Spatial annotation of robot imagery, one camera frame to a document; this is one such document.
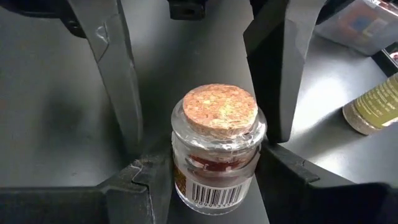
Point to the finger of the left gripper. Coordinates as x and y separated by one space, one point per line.
115 62
280 62

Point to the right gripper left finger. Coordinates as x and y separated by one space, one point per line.
93 205

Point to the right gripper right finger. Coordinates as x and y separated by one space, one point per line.
326 205

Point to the cork-stoppered glass spice jar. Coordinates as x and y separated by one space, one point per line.
217 109

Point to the clear plastic bin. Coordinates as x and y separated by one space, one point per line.
326 31

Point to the black table mat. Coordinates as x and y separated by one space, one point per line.
46 124

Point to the black-lid jar green label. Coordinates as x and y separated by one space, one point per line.
373 105

